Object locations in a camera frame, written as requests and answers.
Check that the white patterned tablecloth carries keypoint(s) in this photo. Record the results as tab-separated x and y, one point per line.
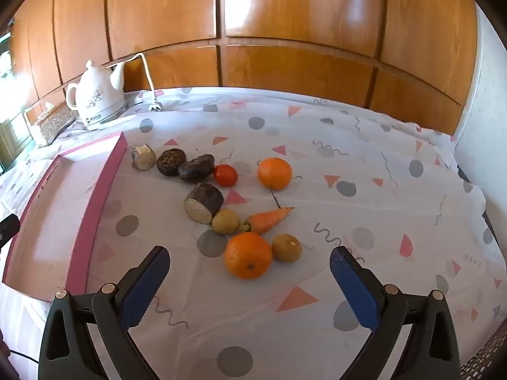
356	158

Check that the red tomato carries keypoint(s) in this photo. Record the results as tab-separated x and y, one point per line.
225	175

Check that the orange carrot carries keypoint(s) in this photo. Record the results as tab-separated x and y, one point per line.
265	221

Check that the white ceramic electric kettle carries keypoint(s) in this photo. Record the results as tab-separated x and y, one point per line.
95	99

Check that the pink shallow box tray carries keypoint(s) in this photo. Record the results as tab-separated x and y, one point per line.
51	213

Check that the glittery silver tissue box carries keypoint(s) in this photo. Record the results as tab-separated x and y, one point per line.
55	124

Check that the brown kiwi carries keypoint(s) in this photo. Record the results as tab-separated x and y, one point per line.
225	221

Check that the small yellow fruit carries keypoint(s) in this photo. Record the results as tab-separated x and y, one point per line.
286	247

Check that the orange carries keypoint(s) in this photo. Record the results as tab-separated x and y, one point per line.
275	173
248	255

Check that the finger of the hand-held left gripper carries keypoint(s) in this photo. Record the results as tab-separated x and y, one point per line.
8	228

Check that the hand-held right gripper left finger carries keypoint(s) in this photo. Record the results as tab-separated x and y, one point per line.
142	285

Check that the woven wicker chair seat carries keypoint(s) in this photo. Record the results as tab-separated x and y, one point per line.
487	360

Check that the wooden panelled wardrobe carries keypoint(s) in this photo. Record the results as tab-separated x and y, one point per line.
277	27

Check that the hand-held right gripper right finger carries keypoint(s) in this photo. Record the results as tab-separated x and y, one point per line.
352	289

